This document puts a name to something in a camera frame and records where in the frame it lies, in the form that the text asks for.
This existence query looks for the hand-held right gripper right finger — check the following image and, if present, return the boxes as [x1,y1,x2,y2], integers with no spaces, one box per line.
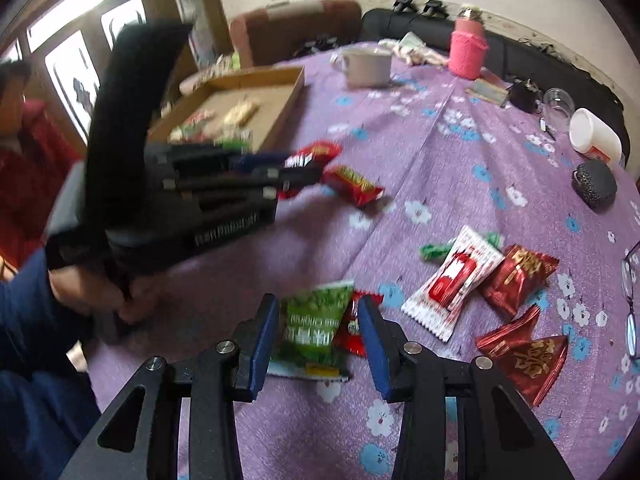
[356,295,576,480]

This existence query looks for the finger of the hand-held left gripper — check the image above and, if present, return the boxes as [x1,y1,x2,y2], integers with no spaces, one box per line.
[170,166,323,196]
[227,151,293,170]

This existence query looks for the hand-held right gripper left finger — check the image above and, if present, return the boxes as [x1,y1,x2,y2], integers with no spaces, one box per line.
[60,293,280,480]

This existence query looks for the plain red snack packet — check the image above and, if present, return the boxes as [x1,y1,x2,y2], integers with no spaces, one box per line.
[332,289,385,358]

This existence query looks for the red snack packet with figure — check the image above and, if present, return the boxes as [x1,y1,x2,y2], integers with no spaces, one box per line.
[277,140,343,201]

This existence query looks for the clear yellow cake packet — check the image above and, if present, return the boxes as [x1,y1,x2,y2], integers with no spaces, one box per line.
[222,101,262,125]

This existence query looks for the green pea snack packet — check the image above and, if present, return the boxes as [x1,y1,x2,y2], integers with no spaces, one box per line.
[267,280,356,383]
[215,130,253,153]

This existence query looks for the shallow cardboard box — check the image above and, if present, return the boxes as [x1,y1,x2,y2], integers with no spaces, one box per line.
[147,65,306,153]

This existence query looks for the pale green snack packet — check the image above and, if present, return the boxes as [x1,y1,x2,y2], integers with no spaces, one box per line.
[169,110,221,143]

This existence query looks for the dark red gold-print packet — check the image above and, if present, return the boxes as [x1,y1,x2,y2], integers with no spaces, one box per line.
[475,304,570,407]
[477,244,560,321]

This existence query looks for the person's left forearm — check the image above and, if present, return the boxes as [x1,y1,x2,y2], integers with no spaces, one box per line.
[0,250,103,480]

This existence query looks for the person's left hand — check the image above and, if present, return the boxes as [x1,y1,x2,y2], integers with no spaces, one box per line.
[49,260,168,326]

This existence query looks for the red snack packet yellow label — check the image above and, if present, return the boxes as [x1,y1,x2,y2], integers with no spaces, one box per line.
[320,164,386,209]

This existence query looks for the floral patterned bag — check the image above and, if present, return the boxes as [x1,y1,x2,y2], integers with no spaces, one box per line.
[179,55,241,95]

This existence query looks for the wooden door with patterned glass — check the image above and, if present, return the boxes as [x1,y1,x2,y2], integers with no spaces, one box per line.
[0,0,221,171]

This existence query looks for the white and red snack packet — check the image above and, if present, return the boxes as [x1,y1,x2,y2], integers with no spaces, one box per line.
[400,225,506,343]

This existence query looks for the purple floral tablecloth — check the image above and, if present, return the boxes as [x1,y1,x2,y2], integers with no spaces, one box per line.
[85,40,640,480]

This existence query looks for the white mug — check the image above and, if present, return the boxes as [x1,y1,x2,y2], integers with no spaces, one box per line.
[331,47,393,88]

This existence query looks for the brown armchair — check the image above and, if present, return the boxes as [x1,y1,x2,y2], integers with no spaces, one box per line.
[229,0,363,68]

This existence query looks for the bottle with pink knit sleeve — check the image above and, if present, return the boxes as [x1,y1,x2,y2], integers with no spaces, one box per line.
[447,7,487,80]

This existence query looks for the small black pouch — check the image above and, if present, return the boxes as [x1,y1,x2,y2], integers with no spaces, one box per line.
[507,79,543,113]

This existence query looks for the black sofa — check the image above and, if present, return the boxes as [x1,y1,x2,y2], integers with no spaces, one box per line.
[360,7,631,156]

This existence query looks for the eyeglasses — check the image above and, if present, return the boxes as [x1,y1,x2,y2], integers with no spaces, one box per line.
[620,240,640,361]

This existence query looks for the black glasses case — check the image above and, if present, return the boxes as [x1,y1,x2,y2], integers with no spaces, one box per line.
[572,159,617,209]

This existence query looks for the clear glass jar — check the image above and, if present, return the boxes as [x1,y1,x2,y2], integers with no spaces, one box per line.
[542,87,576,128]

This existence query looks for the white plastic jar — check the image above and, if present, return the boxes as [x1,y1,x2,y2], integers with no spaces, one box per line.
[569,107,626,168]

